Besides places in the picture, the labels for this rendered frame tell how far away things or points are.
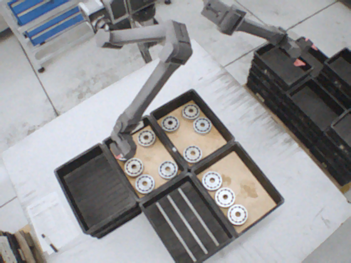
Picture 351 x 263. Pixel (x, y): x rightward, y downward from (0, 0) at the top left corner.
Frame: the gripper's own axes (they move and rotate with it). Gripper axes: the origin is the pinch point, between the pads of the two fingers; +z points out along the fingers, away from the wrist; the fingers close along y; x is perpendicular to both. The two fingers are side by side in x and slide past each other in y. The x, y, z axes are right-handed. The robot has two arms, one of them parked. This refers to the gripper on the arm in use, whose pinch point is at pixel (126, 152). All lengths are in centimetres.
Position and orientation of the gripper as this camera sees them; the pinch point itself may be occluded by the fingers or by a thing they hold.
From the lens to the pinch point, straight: 139.7
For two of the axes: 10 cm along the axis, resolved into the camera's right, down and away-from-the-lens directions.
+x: -5.4, -7.5, 3.8
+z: 0.5, 4.2, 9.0
